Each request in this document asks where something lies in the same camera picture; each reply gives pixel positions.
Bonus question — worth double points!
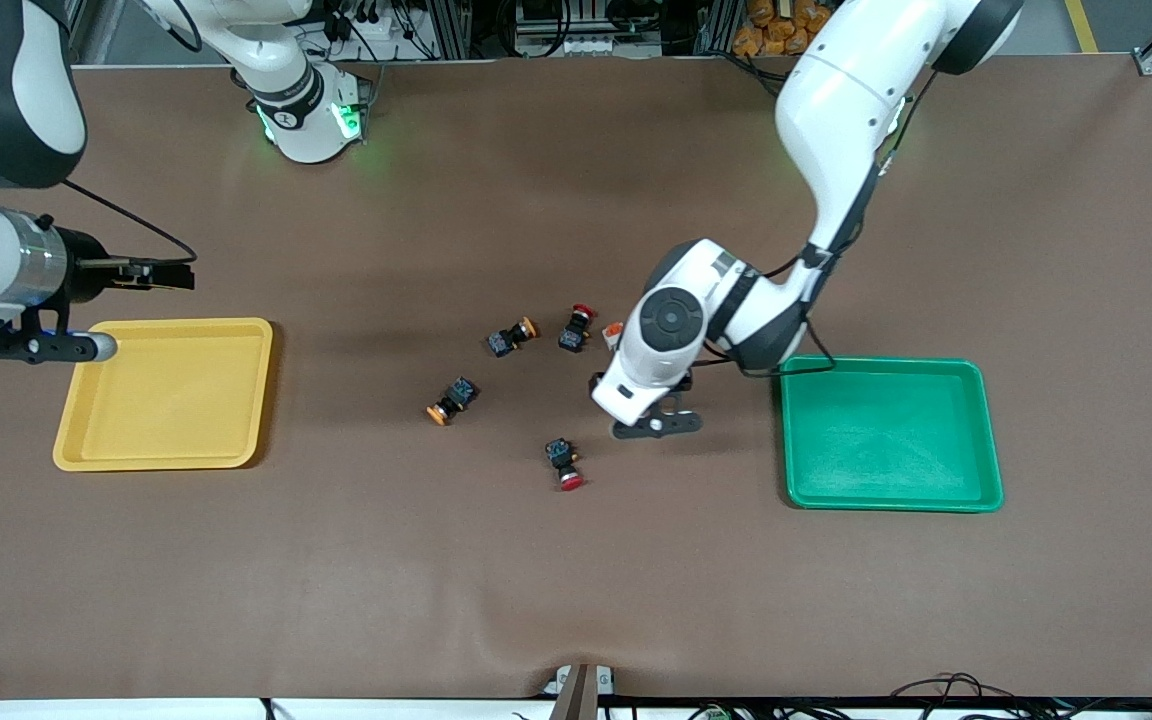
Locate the yellow push button switch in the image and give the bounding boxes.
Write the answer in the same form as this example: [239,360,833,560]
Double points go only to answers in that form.
[425,376,480,427]
[486,316,540,359]

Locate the yellow plastic tray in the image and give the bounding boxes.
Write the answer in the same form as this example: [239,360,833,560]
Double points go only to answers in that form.
[52,317,275,472]

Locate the green plastic tray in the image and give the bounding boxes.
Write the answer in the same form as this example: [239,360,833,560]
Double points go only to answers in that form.
[779,356,1005,514]

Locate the white power strip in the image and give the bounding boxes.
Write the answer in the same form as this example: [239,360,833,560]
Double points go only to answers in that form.
[561,35,664,58]

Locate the pile of orange objects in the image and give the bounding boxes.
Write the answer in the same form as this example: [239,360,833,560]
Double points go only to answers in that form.
[733,0,842,58]

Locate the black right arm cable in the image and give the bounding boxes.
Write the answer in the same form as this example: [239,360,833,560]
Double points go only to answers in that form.
[61,178,200,266]

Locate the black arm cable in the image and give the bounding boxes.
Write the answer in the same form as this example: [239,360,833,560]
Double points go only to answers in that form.
[61,178,200,266]
[691,70,927,382]

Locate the red push button switch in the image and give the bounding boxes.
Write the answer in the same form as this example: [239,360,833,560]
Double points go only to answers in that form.
[557,303,598,354]
[544,437,586,492]

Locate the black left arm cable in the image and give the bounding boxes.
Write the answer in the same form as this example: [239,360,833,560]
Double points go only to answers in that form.
[691,70,927,382]

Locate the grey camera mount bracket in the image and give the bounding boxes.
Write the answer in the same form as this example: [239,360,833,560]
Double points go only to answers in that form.
[543,662,616,720]

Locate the tangled black background cables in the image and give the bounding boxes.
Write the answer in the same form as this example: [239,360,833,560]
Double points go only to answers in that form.
[321,0,437,61]

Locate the loose black cables bundle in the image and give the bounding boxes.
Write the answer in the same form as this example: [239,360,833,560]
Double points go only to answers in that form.
[626,672,1152,720]

